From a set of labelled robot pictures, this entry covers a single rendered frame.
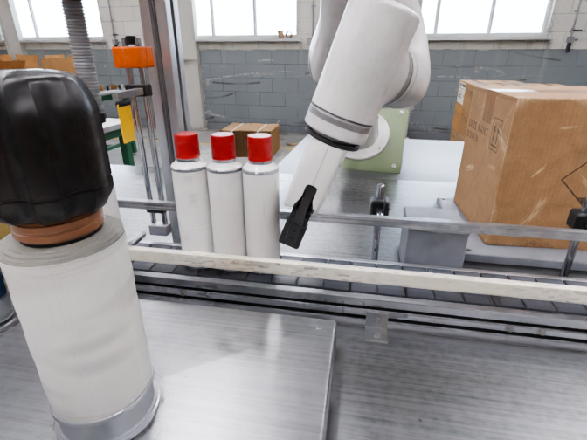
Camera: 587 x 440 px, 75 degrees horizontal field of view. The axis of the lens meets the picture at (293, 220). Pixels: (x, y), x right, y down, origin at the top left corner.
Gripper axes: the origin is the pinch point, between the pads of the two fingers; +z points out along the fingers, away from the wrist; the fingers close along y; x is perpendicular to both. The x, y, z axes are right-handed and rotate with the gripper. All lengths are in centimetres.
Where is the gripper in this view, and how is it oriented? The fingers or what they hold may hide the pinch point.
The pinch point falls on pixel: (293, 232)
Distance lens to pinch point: 56.7
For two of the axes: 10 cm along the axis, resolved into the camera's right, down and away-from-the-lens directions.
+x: 9.2, 3.8, -0.1
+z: -3.4, 8.3, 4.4
